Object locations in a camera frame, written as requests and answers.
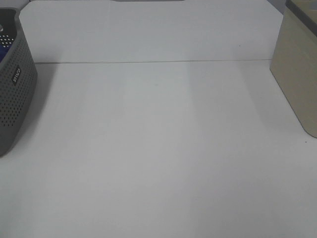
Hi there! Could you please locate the grey perforated plastic basket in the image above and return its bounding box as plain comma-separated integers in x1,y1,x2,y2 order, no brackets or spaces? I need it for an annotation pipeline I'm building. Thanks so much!
0,7,38,156

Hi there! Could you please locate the beige storage box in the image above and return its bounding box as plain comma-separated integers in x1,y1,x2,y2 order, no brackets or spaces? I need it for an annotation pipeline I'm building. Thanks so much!
270,0,317,137

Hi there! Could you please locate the blue microfibre towel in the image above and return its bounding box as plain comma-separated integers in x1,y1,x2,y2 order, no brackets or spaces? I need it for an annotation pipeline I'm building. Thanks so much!
0,44,11,62

